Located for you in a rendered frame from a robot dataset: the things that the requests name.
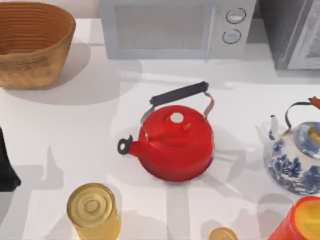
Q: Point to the blue and white teapot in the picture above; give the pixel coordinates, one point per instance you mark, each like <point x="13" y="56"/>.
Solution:
<point x="295" y="160"/>

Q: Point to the pale microwave oven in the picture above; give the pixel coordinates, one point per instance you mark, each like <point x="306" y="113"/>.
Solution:
<point x="160" y="30"/>

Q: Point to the woven brown basket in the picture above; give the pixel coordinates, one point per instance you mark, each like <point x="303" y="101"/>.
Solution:
<point x="32" y="45"/>

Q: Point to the red kettle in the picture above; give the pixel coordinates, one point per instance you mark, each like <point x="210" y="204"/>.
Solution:
<point x="175" y="145"/>

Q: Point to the large gold can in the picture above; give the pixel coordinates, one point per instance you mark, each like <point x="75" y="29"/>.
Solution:
<point x="93" y="212"/>

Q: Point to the microwave knob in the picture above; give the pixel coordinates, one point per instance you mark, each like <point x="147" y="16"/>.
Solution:
<point x="235" y="15"/>
<point x="231" y="36"/>

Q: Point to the red container with yellow lid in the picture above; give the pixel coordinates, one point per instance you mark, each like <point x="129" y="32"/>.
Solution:
<point x="300" y="220"/>

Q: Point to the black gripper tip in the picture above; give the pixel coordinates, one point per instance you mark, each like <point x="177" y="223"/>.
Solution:
<point x="6" y="170"/>

